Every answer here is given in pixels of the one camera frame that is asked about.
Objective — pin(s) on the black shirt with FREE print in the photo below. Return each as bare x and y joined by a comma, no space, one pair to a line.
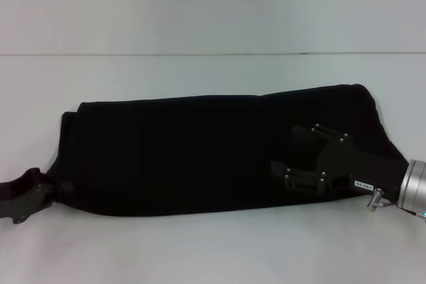
199,157

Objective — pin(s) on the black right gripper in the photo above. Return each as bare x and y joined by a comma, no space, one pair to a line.
352,167

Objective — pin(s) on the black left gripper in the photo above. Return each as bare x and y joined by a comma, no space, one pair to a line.
20,197

